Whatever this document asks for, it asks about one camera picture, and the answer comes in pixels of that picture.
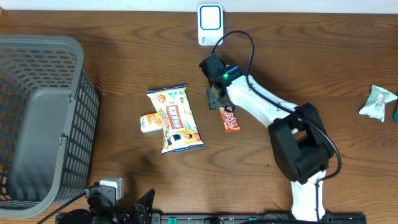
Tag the red chocolate bar wrapper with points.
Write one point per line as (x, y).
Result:
(229, 120)

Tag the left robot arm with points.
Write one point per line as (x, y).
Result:
(103, 209)

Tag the mint green wipes pack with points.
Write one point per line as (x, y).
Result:
(375, 105)

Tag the grey plastic shopping basket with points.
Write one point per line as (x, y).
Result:
(49, 112)

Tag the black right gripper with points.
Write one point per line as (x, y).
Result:
(211, 102)

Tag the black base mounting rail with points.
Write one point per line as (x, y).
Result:
(217, 218)

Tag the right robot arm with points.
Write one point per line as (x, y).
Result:
(300, 144)

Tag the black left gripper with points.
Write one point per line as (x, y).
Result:
(142, 211)

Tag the white barcode scanner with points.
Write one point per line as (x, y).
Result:
(210, 24)

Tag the yellow white wipes packet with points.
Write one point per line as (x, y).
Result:
(179, 127)

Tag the orange white snack packet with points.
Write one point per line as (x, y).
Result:
(150, 123)

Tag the blue Listerine mouthwash bottle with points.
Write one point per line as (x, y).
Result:
(395, 116)

